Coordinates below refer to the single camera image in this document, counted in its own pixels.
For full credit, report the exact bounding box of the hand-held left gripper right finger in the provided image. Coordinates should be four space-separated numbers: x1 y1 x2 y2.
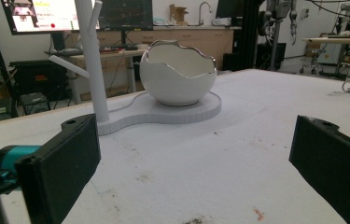
288 115 350 224

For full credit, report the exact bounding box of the wooden desk with white legs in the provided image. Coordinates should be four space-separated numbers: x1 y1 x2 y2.
46 46 148 105

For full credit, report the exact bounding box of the metal faucet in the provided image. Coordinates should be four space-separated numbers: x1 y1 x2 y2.
197 1 214 27

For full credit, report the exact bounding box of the wooden cabinet row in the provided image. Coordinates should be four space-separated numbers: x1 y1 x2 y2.
64 26 236 72

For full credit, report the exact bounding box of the small black device box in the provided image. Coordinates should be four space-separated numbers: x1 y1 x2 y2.
19 91 52 116

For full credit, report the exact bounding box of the dark wall screen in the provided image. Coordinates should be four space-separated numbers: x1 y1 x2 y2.
215 0 251 19

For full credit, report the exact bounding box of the lit computer monitor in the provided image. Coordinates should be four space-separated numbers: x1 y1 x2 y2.
0 0 101 35

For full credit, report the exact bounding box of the black keyboard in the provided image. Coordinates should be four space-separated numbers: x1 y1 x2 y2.
49 48 85 58

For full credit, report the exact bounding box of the black equipment case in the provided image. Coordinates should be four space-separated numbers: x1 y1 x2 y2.
8 59 70 102

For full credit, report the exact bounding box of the black metal frame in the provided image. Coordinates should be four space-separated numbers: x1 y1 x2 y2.
240 0 265 71

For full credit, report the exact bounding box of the white workshop table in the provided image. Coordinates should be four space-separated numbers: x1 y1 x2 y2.
301 36 350 79

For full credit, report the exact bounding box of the white eggshell bowl silver rim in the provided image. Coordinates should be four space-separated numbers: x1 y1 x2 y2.
139 39 218 107

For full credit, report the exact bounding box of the open cardboard box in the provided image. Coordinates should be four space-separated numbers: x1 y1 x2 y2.
168 3 189 26

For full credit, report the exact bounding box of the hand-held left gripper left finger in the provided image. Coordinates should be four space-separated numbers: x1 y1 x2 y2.
15 113 102 224

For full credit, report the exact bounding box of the white tree-shaped jewelry stand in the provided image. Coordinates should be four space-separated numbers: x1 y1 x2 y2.
49 0 222 136

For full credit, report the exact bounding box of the dark computer monitor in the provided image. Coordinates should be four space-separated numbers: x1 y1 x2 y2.
97 0 154 32

